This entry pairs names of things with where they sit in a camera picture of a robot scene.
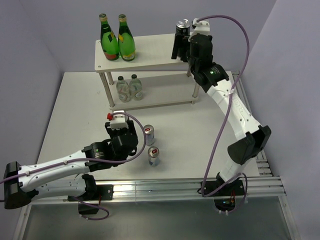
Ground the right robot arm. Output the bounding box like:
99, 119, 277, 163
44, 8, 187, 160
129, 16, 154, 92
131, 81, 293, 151
171, 33, 272, 195

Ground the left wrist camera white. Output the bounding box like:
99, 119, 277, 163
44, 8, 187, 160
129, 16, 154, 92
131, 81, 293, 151
106, 110, 129, 130

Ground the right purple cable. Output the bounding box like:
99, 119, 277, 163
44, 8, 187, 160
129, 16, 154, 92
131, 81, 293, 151
197, 15, 251, 198

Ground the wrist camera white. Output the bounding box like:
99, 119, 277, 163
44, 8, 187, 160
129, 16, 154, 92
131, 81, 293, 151
106, 110, 129, 130
190, 18, 210, 37

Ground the black can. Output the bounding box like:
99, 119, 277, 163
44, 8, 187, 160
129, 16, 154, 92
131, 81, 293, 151
175, 19, 191, 36

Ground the aluminium rail front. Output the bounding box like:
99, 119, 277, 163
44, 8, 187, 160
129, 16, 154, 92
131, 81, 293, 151
24, 176, 287, 205

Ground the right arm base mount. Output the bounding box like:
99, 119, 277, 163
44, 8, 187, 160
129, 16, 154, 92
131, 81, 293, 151
203, 179, 248, 214

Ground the clear bottle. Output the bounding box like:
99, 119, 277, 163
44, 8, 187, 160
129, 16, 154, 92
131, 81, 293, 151
116, 76, 131, 103
129, 74, 143, 101

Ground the silver can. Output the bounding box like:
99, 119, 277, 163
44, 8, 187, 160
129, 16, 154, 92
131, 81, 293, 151
147, 146, 160, 167
144, 124, 155, 146

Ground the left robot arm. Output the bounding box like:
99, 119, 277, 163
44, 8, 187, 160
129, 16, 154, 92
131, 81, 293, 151
0, 119, 142, 210

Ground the green bottle yellow label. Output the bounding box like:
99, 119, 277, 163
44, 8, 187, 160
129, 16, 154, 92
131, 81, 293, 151
118, 14, 136, 62

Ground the green bottle red label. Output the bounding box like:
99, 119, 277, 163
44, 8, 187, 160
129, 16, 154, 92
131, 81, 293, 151
99, 13, 119, 61

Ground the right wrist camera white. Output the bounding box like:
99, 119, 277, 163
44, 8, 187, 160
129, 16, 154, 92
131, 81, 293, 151
190, 18, 210, 37

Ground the white two-tier shelf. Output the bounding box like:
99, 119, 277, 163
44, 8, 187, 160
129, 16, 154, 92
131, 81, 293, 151
94, 34, 199, 111

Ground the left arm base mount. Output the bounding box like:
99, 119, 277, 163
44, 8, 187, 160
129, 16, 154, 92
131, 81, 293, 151
67, 184, 114, 221

